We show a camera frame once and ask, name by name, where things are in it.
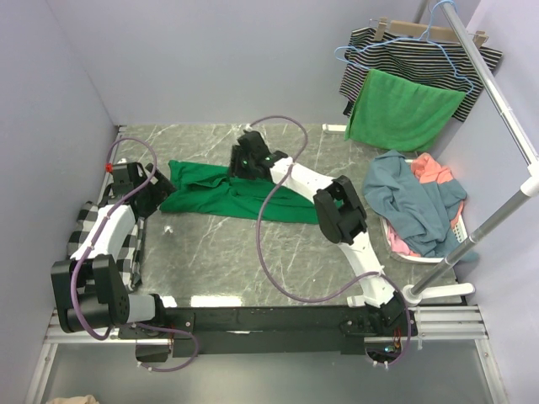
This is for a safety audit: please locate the green t-shirt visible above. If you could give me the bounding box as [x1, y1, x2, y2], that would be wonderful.
[160, 160, 318, 225]

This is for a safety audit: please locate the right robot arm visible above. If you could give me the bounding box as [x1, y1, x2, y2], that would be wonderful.
[228, 128, 413, 337]

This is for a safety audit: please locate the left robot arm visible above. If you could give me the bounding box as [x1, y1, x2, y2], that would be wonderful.
[51, 162, 176, 338]

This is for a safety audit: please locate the black white checkered shirt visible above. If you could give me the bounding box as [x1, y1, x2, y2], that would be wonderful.
[67, 201, 145, 293]

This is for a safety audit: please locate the green towel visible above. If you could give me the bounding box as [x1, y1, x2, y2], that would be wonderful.
[344, 69, 466, 152]

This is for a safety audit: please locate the pink garment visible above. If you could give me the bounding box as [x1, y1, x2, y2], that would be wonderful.
[386, 224, 421, 258]

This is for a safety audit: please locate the coral orange garment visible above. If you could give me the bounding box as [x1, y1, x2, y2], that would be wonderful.
[410, 153, 454, 183]

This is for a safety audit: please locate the black base beam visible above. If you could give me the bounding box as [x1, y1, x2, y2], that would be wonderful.
[119, 301, 418, 358]

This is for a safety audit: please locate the teal blue garment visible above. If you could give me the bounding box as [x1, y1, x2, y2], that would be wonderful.
[363, 150, 467, 258]

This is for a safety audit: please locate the wooden clip hanger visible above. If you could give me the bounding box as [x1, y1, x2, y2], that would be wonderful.
[368, 15, 490, 46]

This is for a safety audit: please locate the black white striped shirt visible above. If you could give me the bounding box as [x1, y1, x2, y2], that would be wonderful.
[339, 27, 483, 122]

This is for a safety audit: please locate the beige cloth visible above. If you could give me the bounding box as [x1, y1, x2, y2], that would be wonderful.
[46, 395, 99, 404]

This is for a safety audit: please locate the silver clothes rack pole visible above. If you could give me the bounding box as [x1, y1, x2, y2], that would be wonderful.
[403, 0, 539, 304]

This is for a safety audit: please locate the blue wire hanger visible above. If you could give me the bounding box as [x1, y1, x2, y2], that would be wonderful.
[334, 16, 474, 94]

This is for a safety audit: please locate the aluminium rail frame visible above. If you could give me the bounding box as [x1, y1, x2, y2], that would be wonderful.
[25, 306, 507, 403]

